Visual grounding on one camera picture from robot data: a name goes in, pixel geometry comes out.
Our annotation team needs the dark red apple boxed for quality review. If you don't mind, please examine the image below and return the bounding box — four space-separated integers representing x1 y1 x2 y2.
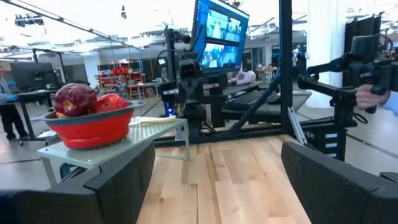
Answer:
53 83 98 118

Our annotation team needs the person's hand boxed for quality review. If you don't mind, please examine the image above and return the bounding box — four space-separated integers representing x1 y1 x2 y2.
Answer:
355 84 391 110

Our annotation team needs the pale green perforated metal shelf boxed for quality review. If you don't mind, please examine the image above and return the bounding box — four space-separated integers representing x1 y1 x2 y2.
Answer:
36 115 191 188

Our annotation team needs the large monitor blue screen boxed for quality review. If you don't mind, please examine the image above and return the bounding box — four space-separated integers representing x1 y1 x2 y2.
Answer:
190 0 250 75

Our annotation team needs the black hand-held leader arm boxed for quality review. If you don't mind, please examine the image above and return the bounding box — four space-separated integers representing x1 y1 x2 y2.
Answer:
297 33 398 127

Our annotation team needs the silver aluminium post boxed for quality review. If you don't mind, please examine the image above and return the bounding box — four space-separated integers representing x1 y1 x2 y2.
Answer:
287 106 309 146

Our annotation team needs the black aluminium rig frame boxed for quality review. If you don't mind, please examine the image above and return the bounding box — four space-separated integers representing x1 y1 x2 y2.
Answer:
0 0 358 147

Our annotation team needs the shelf with red bins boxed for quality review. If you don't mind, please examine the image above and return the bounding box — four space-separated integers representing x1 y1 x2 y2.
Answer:
98 60 146 100

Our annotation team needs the dark office desk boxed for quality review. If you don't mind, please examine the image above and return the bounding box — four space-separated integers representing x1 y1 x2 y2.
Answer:
7 88 60 141

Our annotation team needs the pale pink rounded object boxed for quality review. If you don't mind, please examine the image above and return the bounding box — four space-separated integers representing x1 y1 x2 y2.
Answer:
235 70 257 86

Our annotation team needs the large bright red apple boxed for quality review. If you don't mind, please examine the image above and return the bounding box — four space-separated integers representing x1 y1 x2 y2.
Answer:
94 93 130 114

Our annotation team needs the black labelled equipment box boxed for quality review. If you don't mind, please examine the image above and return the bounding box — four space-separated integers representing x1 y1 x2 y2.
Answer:
304 123 348 162

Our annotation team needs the red collapsible colander grey rim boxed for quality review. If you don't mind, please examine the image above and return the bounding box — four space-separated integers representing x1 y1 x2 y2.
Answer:
30 100 147 151

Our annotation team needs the black office monitor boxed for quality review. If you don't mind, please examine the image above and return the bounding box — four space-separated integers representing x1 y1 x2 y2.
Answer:
10 62 59 91

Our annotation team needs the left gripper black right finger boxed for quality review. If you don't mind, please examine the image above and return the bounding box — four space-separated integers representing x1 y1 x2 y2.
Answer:
280 141 398 224

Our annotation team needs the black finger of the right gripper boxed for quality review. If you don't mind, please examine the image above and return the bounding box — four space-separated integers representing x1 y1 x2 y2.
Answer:
192 79 203 103
182 79 193 103

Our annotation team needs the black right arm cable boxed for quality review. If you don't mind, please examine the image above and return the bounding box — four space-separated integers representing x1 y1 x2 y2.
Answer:
154 23 206 78

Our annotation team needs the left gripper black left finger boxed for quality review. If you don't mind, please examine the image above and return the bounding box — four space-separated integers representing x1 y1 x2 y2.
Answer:
0 139 156 224

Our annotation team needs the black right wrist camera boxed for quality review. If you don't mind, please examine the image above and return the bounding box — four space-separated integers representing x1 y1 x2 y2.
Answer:
177 52 202 78

